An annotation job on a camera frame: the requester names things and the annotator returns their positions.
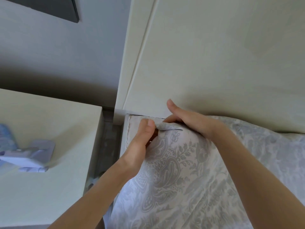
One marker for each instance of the person's left forearm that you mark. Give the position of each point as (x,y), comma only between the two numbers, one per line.
(90,202)

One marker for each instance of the blue-grey cloth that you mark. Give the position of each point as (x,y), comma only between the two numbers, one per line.
(190,183)

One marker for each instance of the cream nightstand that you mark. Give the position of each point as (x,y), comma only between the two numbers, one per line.
(47,155)

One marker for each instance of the person's left hand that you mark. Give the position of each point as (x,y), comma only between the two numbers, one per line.
(138,147)

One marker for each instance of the person's right hand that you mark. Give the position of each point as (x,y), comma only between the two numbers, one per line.
(195,119)

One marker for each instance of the person's right forearm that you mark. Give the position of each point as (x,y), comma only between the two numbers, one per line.
(262,183)

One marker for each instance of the blue crumpled pouch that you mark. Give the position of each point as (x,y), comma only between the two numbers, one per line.
(5,138)

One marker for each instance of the dark wall switch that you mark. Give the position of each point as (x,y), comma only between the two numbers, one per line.
(47,6)

